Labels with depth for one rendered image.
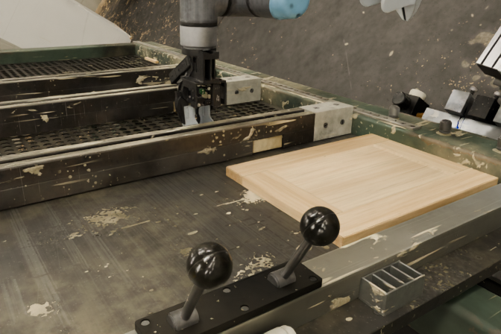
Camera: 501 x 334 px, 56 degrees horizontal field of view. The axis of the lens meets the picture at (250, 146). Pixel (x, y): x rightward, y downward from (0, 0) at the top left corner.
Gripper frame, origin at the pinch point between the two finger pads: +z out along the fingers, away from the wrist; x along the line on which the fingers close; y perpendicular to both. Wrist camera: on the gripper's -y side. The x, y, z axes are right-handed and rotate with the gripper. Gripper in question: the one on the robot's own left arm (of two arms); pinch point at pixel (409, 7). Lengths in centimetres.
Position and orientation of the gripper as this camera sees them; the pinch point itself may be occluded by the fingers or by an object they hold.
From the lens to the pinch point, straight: 63.0
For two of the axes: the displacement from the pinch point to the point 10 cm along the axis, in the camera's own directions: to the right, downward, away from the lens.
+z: 3.6, 7.0, 6.2
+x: 4.8, 4.3, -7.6
